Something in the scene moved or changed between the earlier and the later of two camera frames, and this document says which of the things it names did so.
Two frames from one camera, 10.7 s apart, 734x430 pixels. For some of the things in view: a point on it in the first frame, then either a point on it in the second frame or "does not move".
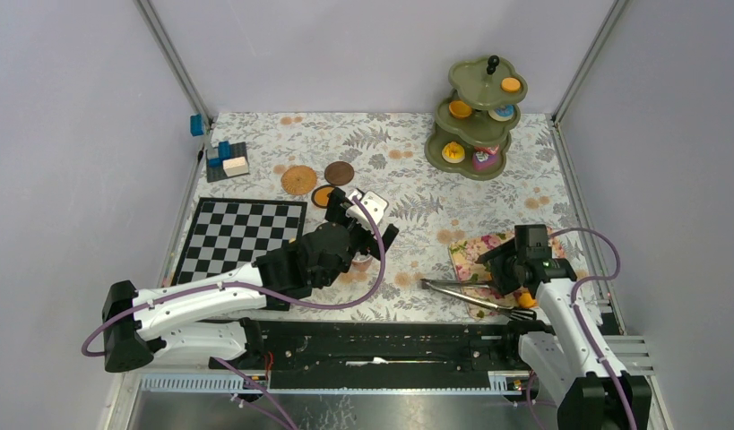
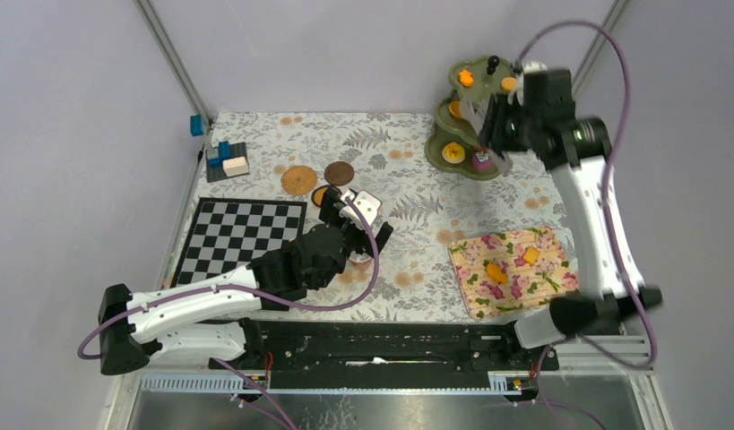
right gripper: (496, 257) -> (497, 109)
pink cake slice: (483, 161) does not move
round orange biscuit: (510, 84) does not move
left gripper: (371, 245) does not move
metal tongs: (517, 313) -> (470, 112)
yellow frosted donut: (453, 152) does not move
